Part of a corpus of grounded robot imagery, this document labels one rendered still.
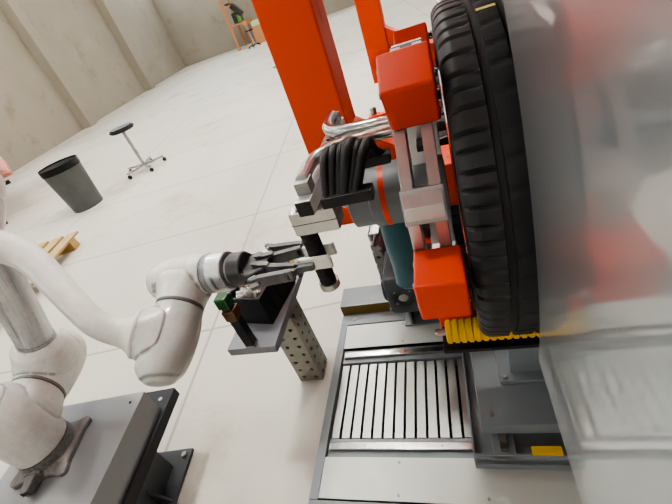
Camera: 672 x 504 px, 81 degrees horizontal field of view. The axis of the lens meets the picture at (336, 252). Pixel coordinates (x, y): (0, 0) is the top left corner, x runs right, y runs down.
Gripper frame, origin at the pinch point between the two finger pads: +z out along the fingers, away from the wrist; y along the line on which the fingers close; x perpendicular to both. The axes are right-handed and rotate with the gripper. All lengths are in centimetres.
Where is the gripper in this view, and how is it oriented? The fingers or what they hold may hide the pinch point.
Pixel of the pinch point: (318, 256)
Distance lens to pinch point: 80.4
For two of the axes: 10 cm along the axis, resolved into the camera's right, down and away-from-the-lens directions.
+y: -1.5, 6.1, -7.8
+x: -3.0, -7.8, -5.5
